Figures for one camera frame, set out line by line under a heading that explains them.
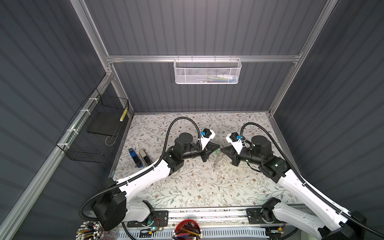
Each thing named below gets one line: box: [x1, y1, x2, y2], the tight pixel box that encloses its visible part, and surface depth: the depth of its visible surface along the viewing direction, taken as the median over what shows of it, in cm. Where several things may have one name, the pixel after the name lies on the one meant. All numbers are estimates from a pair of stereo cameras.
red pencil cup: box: [172, 219, 203, 240], surface depth 62 cm
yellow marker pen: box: [119, 107, 128, 122], surface depth 83 cm
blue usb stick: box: [128, 148, 143, 168], surface depth 98 cm
